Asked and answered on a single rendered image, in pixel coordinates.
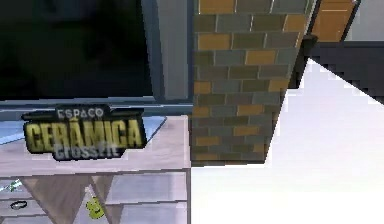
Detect black sign with yellow letters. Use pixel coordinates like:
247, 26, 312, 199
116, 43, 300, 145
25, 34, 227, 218
21, 104, 148, 162

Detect orange room door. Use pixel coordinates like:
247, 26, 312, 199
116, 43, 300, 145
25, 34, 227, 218
307, 0, 362, 44

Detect black television set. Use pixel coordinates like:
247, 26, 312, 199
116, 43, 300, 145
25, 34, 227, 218
0, 0, 195, 118

